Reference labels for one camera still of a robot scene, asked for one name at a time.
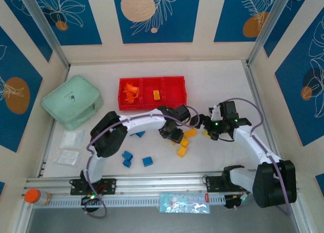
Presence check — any orange curved lego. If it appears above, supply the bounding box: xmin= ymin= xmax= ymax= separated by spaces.
xmin=126 ymin=83 xmax=140 ymax=94

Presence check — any red three-compartment container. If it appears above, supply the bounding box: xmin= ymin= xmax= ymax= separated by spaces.
xmin=118 ymin=76 xmax=189 ymax=111

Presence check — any blue printed packet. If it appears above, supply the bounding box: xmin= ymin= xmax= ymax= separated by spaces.
xmin=159 ymin=192 xmax=211 ymax=214

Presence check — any clear plastic bag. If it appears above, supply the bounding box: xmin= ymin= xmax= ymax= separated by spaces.
xmin=53 ymin=148 xmax=83 ymax=168
xmin=60 ymin=130 xmax=85 ymax=149

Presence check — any mint green zipper pouch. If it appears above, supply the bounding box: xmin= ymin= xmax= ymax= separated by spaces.
xmin=41 ymin=74 xmax=104 ymax=131

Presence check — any bottle with orange cap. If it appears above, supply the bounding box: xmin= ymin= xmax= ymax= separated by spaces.
xmin=24 ymin=188 xmax=53 ymax=206

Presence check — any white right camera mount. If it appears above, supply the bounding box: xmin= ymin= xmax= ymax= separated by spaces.
xmin=208 ymin=104 xmax=221 ymax=121

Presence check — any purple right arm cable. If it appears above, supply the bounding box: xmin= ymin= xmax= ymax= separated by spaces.
xmin=220 ymin=98 xmax=292 ymax=216

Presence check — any aluminium table edge rail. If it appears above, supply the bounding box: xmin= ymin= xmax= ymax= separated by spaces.
xmin=243 ymin=60 xmax=282 ymax=165
xmin=36 ymin=65 xmax=71 ymax=178

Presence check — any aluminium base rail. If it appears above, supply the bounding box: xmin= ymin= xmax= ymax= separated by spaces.
xmin=25 ymin=171 xmax=301 ymax=193

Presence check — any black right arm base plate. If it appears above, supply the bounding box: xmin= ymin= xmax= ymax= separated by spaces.
xmin=205 ymin=176 xmax=228 ymax=193

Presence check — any white slotted cable duct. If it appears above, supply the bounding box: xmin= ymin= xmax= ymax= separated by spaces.
xmin=32 ymin=193 xmax=226 ymax=209

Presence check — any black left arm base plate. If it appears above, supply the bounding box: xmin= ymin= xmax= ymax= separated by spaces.
xmin=70 ymin=177 xmax=117 ymax=196

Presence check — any aluminium frame post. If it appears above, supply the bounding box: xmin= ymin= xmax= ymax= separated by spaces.
xmin=19 ymin=0 xmax=71 ymax=69
xmin=246 ymin=0 xmax=294 ymax=67

